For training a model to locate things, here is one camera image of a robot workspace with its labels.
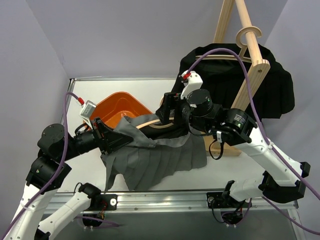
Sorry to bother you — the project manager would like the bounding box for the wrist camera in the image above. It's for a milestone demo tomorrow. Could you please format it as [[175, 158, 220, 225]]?
[[79, 100, 97, 127], [180, 70, 203, 100]]

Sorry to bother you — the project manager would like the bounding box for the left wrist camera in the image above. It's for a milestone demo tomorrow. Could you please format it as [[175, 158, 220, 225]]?
[[79, 100, 97, 127]]

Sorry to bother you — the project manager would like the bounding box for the wooden hanger of black skirt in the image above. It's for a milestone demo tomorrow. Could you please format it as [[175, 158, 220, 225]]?
[[195, 26, 264, 61]]

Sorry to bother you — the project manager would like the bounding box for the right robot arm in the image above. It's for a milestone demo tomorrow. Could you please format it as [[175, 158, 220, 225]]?
[[156, 89, 311, 207]]

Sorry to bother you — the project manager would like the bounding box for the orange plastic basket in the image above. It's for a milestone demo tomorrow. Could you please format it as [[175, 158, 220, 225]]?
[[89, 91, 152, 129]]

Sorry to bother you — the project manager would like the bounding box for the aluminium rail table edge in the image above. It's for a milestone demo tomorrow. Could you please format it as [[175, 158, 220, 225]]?
[[42, 77, 298, 216]]

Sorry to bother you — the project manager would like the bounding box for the grey pleated skirt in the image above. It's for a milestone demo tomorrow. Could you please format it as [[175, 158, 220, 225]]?
[[101, 114, 207, 191]]

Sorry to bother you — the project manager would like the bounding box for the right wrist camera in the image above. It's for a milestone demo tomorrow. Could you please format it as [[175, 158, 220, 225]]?
[[180, 70, 203, 100]]

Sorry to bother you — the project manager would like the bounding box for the wooden clothes rack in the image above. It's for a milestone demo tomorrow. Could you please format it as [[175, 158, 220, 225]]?
[[204, 0, 272, 157]]

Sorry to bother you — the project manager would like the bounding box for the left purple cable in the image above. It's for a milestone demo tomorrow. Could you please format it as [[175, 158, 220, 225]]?
[[0, 91, 84, 236]]

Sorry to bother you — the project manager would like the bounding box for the wooden hanger of grey skirt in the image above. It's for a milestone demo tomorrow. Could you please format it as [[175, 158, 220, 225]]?
[[136, 119, 174, 129]]

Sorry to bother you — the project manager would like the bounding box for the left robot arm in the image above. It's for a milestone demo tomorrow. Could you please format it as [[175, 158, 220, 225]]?
[[2, 117, 134, 240]]

